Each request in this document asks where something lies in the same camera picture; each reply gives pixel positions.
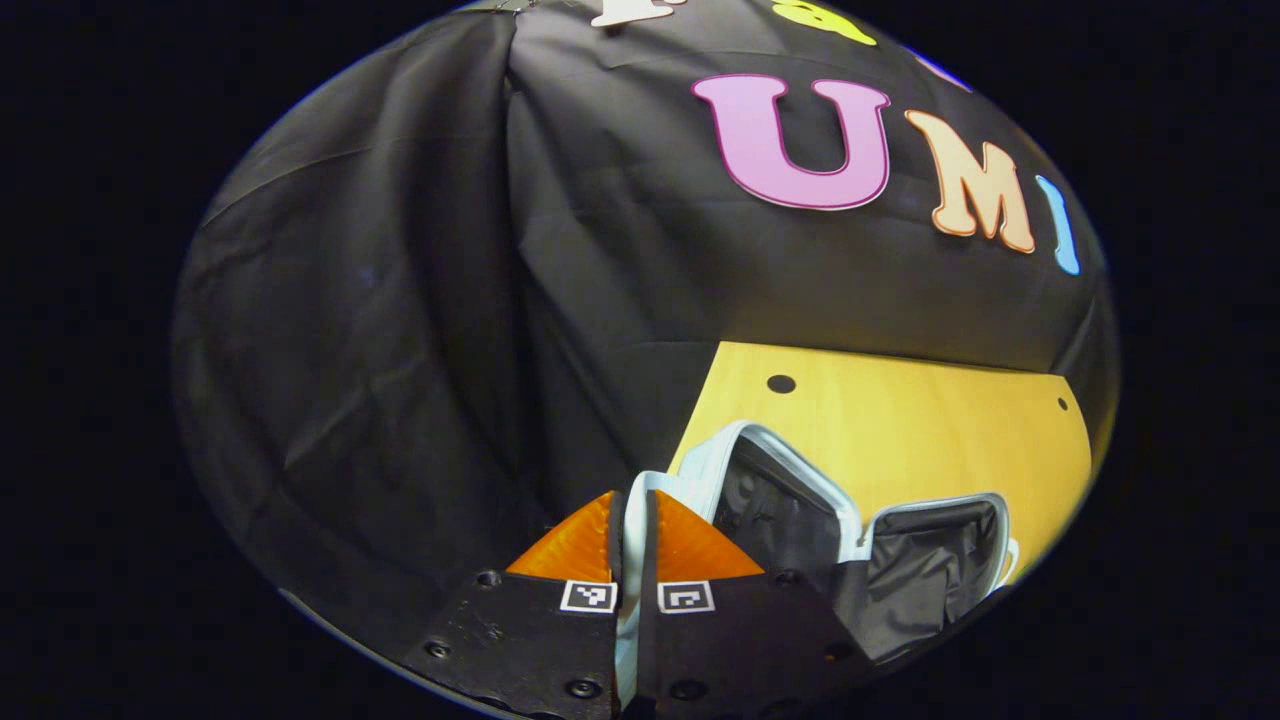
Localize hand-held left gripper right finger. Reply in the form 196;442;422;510
635;488;886;720

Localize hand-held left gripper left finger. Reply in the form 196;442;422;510
400;488;629;720

